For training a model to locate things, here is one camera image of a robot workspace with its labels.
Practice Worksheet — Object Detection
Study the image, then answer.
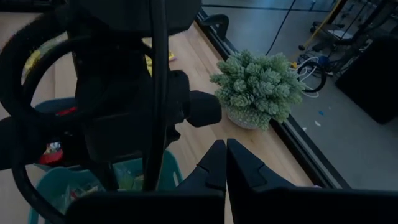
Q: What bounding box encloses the black left gripper cable loop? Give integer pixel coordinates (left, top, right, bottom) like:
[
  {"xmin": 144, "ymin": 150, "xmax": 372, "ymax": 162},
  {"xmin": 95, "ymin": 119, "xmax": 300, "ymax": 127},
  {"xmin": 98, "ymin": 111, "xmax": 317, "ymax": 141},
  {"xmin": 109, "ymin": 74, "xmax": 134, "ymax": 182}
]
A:
[{"xmin": 0, "ymin": 0, "xmax": 171, "ymax": 224}]

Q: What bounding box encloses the white floor cable bundle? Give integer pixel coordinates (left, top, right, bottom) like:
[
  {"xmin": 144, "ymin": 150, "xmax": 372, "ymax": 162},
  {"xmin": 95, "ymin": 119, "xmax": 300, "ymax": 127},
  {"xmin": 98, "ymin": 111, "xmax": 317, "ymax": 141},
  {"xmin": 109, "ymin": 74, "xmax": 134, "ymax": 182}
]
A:
[{"xmin": 294, "ymin": 55, "xmax": 321, "ymax": 99}]

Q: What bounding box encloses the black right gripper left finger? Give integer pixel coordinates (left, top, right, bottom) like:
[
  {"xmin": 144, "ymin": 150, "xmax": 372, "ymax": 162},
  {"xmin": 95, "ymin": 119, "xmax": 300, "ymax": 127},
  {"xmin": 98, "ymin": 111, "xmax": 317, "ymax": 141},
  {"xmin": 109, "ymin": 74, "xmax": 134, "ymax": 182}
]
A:
[{"xmin": 177, "ymin": 139, "xmax": 227, "ymax": 191}]

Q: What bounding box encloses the blue-grey plastic bin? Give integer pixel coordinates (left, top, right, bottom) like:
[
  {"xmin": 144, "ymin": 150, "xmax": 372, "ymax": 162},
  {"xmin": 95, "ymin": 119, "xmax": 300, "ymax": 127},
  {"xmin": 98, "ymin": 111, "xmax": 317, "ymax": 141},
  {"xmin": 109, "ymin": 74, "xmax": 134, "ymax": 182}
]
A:
[{"xmin": 32, "ymin": 96, "xmax": 78, "ymax": 118}]

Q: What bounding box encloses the grey wheeled cart base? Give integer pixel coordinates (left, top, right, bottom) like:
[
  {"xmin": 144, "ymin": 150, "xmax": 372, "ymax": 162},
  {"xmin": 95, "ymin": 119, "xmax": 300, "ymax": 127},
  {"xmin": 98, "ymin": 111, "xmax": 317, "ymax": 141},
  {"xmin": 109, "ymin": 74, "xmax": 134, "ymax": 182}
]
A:
[{"xmin": 310, "ymin": 18, "xmax": 355, "ymax": 47}]

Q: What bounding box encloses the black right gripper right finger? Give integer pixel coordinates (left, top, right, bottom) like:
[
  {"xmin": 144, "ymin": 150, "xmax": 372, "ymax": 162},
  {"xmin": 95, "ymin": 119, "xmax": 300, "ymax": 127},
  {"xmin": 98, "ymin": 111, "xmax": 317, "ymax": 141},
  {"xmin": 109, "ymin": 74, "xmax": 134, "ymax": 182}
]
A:
[{"xmin": 227, "ymin": 139, "xmax": 295, "ymax": 191}]

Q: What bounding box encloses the artificial succulent plant in pot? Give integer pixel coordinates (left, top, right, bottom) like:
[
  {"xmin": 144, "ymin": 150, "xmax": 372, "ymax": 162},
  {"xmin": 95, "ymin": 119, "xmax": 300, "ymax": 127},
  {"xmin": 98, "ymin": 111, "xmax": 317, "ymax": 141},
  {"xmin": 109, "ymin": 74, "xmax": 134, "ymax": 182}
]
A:
[{"xmin": 210, "ymin": 49, "xmax": 307, "ymax": 131}]

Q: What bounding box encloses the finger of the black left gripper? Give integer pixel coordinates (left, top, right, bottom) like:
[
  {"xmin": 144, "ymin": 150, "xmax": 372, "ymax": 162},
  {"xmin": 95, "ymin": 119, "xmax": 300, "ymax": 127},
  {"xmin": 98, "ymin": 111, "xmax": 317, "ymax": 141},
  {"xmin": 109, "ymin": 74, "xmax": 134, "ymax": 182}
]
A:
[{"xmin": 91, "ymin": 160, "xmax": 121, "ymax": 191}]

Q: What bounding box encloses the long thin black cable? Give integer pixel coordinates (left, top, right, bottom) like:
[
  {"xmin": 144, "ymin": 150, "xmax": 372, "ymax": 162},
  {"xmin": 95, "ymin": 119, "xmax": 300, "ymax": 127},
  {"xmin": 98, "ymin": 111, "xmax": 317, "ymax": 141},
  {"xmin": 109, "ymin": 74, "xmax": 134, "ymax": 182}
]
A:
[{"xmin": 265, "ymin": 0, "xmax": 296, "ymax": 57}]

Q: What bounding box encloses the large black floor case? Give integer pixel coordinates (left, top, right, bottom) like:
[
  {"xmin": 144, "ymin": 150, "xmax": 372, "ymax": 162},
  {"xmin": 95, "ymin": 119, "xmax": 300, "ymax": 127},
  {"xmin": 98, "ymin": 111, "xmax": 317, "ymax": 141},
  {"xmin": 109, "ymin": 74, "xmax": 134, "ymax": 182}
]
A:
[{"xmin": 334, "ymin": 34, "xmax": 398, "ymax": 125}]

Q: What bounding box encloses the coiled black floor cable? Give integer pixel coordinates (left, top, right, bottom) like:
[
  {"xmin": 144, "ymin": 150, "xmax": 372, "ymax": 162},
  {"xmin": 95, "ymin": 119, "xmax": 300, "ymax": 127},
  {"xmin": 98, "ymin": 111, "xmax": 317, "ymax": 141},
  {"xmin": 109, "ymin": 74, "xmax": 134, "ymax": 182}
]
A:
[{"xmin": 297, "ymin": 58, "xmax": 328, "ymax": 94}]

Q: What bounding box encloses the yellow long handle tool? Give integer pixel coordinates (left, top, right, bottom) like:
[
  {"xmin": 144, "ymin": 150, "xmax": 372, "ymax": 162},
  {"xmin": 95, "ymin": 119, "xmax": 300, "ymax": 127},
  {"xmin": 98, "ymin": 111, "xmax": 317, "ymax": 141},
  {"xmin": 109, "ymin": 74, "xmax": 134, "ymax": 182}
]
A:
[{"xmin": 297, "ymin": 0, "xmax": 348, "ymax": 52}]

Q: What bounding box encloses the green plastic bin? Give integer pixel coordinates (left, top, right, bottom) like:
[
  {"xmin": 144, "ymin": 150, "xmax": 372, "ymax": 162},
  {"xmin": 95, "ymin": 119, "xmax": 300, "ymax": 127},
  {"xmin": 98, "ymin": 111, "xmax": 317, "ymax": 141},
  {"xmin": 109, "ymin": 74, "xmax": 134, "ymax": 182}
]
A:
[{"xmin": 27, "ymin": 149, "xmax": 184, "ymax": 224}]

